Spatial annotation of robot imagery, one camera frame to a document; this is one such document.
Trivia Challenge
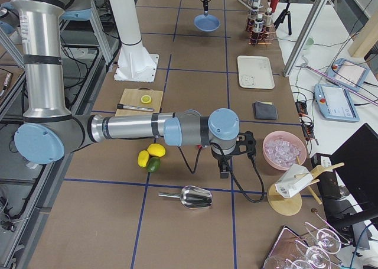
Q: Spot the black monitor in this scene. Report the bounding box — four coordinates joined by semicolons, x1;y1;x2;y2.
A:
318;123;377;229

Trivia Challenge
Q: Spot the green lime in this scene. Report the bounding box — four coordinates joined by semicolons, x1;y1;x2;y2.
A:
146;157;161;173

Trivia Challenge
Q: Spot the pink bowl of ice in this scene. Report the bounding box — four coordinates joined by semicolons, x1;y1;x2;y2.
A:
263;131;307;170

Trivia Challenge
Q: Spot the wine glass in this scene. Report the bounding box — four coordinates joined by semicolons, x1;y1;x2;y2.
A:
262;222;345;269

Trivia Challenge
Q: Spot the aluminium frame post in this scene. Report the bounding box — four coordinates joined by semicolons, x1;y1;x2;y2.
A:
283;0;328;77

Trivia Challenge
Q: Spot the cream bear tray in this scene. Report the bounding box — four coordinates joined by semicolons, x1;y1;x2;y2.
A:
237;56;275;90

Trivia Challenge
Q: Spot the wooden stand with carton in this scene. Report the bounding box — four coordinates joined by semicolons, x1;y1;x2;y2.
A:
268;163;344;216

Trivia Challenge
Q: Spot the dark drink bottle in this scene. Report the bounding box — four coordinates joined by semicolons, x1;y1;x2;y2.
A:
249;2;259;27
263;7;272;26
250;13;263;45

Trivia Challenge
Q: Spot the half lemon slice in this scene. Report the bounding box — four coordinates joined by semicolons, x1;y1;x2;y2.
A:
141;95;152;104

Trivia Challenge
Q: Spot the black small tripod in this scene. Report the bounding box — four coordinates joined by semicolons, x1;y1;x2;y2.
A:
273;0;292;35

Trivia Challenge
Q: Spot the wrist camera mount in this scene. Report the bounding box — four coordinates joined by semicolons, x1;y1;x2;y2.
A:
234;131;256;159

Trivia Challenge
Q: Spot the teach pendant tablet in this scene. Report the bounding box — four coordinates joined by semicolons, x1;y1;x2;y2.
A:
314;84;360;122
326;58;370;92

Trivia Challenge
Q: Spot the copper wire bottle rack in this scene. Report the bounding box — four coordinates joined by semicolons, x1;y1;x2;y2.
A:
245;2;275;46

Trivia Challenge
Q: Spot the blue plate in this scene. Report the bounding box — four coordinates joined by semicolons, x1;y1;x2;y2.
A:
194;14;220;33

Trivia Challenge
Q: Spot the wooden cutting board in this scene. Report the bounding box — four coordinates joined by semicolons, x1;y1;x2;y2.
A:
115;89;164;116

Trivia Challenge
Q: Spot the green bowl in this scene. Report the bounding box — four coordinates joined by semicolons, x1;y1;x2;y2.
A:
304;37;314;50

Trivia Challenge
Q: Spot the yellow lemon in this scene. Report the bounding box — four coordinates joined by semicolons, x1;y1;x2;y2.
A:
147;143;166;157
137;150;150;168

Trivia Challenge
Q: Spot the steel cylinder tool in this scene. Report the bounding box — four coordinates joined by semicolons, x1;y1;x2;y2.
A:
117;103;154;112

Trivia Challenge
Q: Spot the steel ice scoop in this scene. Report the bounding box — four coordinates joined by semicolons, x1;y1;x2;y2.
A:
158;186;213;209

